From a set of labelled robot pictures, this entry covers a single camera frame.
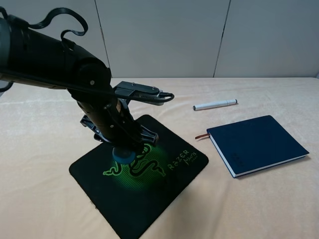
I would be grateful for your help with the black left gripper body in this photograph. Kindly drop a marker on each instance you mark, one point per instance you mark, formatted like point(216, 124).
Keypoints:
point(112, 119)

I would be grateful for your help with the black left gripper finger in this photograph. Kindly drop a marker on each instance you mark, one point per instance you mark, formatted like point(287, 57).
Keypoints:
point(86, 122)
point(144, 135)

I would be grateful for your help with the grey and teal computer mouse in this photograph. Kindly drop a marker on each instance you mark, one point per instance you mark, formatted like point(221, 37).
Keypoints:
point(123, 155)

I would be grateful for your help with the white marker pen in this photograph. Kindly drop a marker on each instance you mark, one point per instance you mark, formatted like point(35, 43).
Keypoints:
point(213, 105)

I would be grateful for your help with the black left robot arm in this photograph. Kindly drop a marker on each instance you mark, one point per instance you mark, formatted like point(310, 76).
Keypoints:
point(31, 58)

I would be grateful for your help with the black green Razer mouse pad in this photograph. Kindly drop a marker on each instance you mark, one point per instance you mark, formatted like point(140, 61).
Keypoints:
point(131, 197)

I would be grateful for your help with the dark blue notebook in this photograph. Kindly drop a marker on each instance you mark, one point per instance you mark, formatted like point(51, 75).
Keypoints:
point(254, 144)

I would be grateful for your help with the peach tablecloth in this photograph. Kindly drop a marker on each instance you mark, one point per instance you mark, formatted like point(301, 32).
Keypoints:
point(41, 135)

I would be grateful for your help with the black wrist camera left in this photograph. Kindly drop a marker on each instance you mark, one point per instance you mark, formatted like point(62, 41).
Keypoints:
point(127, 91)

